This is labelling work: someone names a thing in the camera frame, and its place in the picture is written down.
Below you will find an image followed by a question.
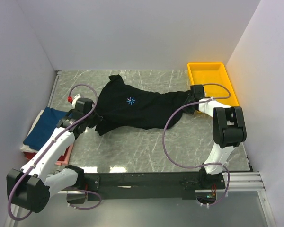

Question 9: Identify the black t shirt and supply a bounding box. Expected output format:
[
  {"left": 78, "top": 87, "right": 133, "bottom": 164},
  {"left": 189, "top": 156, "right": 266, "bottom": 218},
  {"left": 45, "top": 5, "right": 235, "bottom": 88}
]
[{"left": 95, "top": 75, "right": 190, "bottom": 136}]

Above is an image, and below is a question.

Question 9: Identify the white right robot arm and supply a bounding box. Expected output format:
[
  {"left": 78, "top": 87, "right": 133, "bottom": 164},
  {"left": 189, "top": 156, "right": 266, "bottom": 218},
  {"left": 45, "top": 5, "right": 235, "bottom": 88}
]
[{"left": 184, "top": 85, "right": 247, "bottom": 189}]

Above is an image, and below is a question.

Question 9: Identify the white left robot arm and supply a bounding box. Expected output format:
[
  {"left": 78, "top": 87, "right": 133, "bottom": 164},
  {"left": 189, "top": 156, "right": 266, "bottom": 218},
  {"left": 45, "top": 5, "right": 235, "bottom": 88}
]
[{"left": 6, "top": 97, "right": 101, "bottom": 213}]

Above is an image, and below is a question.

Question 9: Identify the yellow plastic bin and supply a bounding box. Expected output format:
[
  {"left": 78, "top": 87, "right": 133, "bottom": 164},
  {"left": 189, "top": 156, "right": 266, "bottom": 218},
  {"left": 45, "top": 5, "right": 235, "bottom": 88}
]
[{"left": 187, "top": 62, "right": 239, "bottom": 106}]

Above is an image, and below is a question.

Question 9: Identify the folded blue t shirt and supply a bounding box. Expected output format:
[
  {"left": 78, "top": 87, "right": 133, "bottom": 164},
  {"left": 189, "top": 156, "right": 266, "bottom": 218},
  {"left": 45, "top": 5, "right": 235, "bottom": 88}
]
[{"left": 23, "top": 107, "right": 67, "bottom": 151}]

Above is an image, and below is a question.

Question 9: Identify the folded white t shirt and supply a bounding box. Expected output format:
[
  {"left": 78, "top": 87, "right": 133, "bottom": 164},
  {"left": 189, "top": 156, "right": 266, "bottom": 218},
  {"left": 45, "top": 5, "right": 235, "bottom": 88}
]
[{"left": 20, "top": 110, "right": 44, "bottom": 153}]

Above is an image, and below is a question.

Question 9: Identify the folded red t shirt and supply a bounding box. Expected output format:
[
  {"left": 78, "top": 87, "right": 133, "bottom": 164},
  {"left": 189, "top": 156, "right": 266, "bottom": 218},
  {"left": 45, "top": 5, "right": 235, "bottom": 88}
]
[{"left": 20, "top": 145, "right": 37, "bottom": 160}]

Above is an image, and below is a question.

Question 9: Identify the black base crossbar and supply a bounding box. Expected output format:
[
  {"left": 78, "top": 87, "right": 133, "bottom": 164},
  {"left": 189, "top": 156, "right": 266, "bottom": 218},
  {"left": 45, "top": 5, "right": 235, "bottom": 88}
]
[{"left": 82, "top": 170, "right": 226, "bottom": 200}]

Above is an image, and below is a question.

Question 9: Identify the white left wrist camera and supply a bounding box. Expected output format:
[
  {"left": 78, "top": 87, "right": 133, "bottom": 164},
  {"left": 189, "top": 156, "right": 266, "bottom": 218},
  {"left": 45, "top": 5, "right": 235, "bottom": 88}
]
[{"left": 67, "top": 94, "right": 82, "bottom": 107}]

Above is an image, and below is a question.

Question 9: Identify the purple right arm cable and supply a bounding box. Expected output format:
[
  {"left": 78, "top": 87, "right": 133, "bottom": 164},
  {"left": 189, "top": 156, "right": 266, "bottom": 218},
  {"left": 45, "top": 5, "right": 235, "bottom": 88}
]
[{"left": 162, "top": 82, "right": 231, "bottom": 207}]

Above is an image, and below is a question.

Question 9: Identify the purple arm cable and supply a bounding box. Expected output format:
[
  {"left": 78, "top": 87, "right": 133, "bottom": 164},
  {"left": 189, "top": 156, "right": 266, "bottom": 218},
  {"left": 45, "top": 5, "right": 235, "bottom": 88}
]
[
  {"left": 162, "top": 82, "right": 231, "bottom": 207},
  {"left": 7, "top": 83, "right": 102, "bottom": 221}
]

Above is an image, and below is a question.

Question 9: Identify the aluminium rail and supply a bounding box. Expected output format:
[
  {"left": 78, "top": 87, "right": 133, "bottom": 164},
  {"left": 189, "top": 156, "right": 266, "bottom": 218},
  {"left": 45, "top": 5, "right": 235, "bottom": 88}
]
[{"left": 196, "top": 171, "right": 266, "bottom": 192}]

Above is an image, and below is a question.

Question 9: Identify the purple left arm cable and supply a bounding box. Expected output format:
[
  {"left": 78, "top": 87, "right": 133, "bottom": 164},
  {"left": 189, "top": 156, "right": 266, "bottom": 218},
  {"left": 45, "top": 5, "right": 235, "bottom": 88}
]
[{"left": 7, "top": 83, "right": 102, "bottom": 221}]

